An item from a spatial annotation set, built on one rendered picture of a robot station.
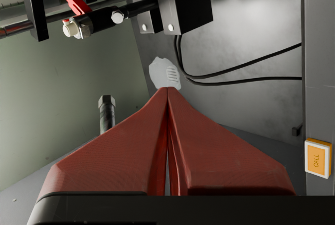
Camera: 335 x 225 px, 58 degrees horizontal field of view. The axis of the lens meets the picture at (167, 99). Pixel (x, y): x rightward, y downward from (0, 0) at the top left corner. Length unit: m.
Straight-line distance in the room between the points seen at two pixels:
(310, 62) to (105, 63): 0.51
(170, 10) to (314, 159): 0.29
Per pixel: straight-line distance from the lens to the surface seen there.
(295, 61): 0.55
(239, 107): 0.66
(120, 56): 0.80
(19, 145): 0.72
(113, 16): 0.41
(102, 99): 0.40
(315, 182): 0.49
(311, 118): 0.43
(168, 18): 0.48
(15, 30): 0.59
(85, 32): 0.39
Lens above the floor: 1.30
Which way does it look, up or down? 35 degrees down
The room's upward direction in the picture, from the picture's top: 121 degrees counter-clockwise
